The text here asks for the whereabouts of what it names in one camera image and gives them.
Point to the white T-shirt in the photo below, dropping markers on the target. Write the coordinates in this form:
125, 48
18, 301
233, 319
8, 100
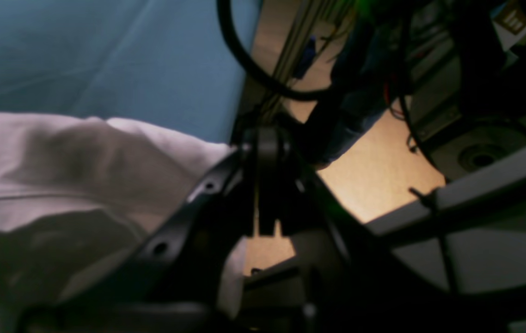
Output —
77, 197

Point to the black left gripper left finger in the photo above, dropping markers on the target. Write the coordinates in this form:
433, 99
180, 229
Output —
170, 284

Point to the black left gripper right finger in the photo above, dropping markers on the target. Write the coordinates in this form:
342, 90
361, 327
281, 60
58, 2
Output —
453, 261

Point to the teal table cloth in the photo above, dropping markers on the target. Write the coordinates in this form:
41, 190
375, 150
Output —
162, 62

